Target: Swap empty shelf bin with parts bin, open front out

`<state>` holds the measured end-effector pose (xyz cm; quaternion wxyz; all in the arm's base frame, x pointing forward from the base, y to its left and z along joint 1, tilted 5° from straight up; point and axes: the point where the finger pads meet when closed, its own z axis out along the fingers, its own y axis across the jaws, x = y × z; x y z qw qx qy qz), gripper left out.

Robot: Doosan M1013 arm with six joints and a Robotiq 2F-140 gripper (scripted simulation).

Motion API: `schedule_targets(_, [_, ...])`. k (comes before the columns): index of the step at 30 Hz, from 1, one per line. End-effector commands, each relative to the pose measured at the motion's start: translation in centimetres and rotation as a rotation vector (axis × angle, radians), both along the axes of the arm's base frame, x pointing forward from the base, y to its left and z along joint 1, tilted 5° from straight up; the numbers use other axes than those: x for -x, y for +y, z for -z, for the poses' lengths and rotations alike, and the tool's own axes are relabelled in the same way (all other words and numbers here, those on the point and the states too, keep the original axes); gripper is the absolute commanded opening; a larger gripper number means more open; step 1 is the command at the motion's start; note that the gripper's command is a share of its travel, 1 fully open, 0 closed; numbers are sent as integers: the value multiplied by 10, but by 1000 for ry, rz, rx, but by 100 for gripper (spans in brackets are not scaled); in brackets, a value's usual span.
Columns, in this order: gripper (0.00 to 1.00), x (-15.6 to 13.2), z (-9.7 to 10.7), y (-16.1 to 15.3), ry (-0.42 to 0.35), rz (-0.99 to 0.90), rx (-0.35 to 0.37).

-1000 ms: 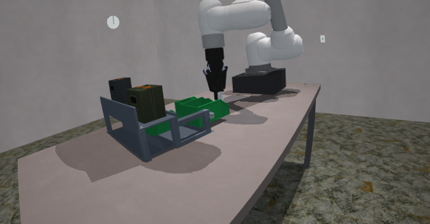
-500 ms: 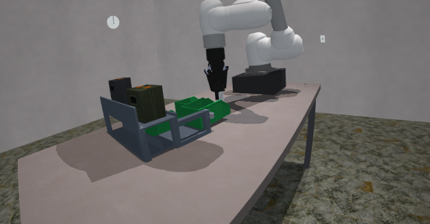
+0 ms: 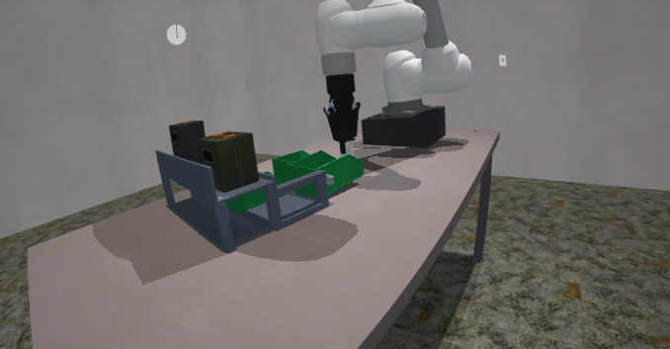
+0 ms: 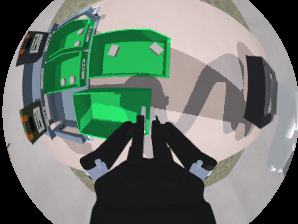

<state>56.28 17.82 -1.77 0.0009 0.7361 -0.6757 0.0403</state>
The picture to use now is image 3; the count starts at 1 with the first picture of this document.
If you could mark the green bin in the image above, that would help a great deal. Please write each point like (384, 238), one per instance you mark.
(280, 164)
(251, 200)
(345, 169)

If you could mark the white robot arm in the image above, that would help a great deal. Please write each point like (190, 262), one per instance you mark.
(442, 69)

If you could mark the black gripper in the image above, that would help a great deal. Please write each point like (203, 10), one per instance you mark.
(342, 131)

